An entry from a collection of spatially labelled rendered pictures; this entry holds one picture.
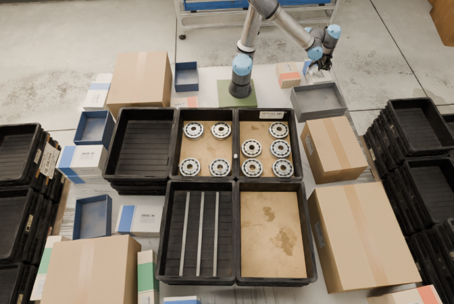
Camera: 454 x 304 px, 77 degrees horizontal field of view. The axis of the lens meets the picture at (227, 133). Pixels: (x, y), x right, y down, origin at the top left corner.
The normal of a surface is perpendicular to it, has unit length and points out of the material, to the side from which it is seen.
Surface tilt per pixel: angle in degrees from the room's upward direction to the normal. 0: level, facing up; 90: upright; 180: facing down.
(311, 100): 0
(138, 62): 0
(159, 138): 0
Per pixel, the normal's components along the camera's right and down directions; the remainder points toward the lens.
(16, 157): -0.01, -0.54
